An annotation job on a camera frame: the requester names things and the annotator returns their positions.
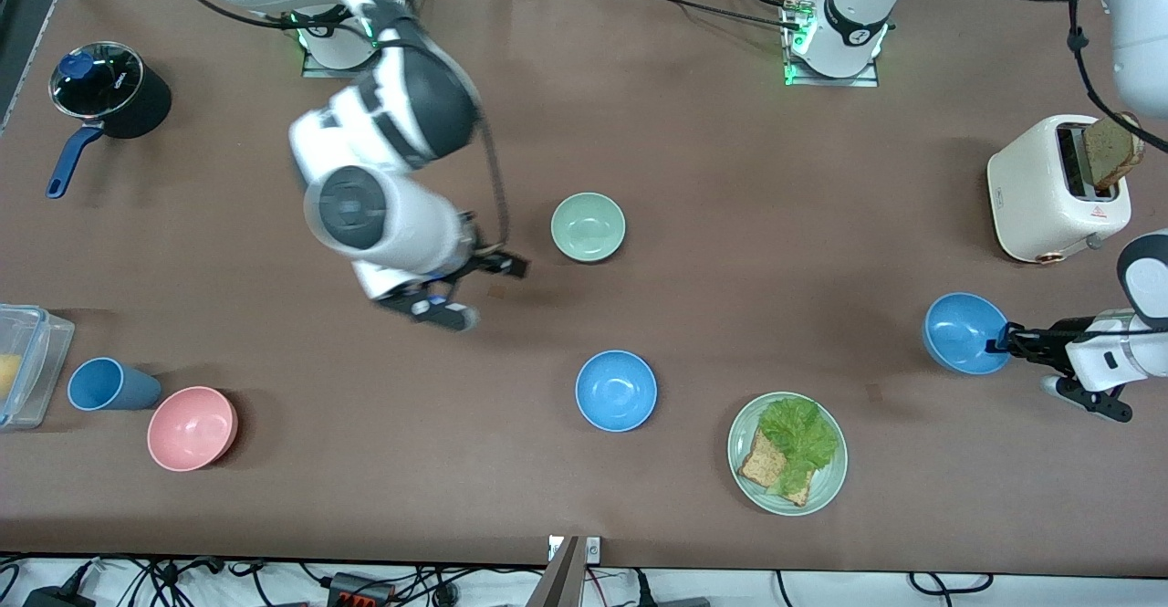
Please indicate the green lettuce leaf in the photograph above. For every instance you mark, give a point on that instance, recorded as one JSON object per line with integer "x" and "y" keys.
{"x": 803, "y": 434}

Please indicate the cream toaster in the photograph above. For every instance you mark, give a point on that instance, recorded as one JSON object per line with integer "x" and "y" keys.
{"x": 1027, "y": 196}

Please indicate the blue bowl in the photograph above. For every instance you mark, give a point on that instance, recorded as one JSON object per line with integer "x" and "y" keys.
{"x": 963, "y": 333}
{"x": 616, "y": 391}

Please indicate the glass lid blue knob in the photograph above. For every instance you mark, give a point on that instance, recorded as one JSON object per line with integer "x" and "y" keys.
{"x": 96, "y": 79}

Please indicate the yellow food piece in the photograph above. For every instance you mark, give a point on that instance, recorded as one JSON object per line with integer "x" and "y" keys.
{"x": 7, "y": 377}

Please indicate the grey camera pole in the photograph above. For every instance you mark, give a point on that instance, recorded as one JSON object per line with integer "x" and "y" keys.
{"x": 558, "y": 580}

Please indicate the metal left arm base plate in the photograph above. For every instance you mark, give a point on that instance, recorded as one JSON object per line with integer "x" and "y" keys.
{"x": 835, "y": 82}

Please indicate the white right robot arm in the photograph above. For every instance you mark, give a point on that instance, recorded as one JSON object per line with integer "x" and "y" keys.
{"x": 383, "y": 214}

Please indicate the brown toast slice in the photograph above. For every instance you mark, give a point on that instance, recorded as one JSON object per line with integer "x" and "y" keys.
{"x": 1109, "y": 152}

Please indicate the green plate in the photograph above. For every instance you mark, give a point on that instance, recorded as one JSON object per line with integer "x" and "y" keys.
{"x": 826, "y": 488}

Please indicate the black power adapter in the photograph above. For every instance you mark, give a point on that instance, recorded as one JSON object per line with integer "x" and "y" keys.
{"x": 57, "y": 598}

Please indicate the black orange power strip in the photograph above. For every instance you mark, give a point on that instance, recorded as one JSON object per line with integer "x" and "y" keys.
{"x": 360, "y": 591}

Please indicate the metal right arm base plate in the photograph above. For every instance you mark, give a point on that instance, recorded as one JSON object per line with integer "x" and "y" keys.
{"x": 342, "y": 72}

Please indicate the clear plastic container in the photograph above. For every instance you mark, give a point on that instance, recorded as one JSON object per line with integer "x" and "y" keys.
{"x": 41, "y": 351}

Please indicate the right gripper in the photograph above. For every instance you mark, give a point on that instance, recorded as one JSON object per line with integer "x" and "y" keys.
{"x": 486, "y": 261}

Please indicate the pink bowl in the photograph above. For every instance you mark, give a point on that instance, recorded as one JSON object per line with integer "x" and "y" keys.
{"x": 190, "y": 429}

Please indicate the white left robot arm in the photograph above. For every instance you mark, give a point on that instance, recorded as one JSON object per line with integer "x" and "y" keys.
{"x": 853, "y": 32}

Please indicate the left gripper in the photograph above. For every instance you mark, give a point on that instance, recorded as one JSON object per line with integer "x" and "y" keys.
{"x": 1058, "y": 334}

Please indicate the small metal bracket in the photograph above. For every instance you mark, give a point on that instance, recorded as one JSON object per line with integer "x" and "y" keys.
{"x": 593, "y": 549}

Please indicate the green bowl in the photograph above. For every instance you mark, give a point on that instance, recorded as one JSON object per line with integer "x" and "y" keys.
{"x": 589, "y": 226}

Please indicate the blue cup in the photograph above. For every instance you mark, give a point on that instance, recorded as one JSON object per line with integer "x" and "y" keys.
{"x": 109, "y": 386}

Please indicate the brown bread slice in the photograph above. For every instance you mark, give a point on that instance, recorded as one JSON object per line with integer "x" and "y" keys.
{"x": 762, "y": 465}

